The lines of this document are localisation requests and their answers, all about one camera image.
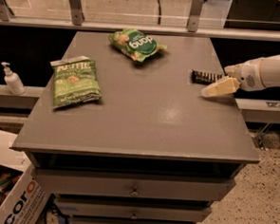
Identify green Kettle jalapeno chip bag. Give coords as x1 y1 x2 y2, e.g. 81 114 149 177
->
50 56 103 109

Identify white hand sanitizer pump bottle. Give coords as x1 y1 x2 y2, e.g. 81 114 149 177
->
1 62 26 95

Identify black cables under cabinet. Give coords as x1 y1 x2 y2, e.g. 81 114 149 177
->
42 193 72 224

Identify black cable on floor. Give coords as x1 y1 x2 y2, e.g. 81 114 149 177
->
123 0 163 26

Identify grey drawer cabinet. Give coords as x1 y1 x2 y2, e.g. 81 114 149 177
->
6 26 268 224

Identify green popcorn snack bag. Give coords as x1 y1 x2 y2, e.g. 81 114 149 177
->
108 28 167 63

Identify white cardboard box orange lettering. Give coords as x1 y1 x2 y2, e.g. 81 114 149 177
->
0 130 49 224

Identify middle grey drawer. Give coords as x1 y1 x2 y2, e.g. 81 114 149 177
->
55 198 211 222

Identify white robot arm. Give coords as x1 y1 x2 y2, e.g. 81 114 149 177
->
201 54 280 98

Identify dark rxbar chocolate bar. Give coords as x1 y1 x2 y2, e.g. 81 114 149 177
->
192 70 224 84

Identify top grey drawer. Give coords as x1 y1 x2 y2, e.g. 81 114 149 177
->
34 169 235 201

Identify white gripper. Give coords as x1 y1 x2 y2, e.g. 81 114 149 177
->
201 58 265 98

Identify grey metal railing frame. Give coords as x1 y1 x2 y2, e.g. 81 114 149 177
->
0 0 280 42

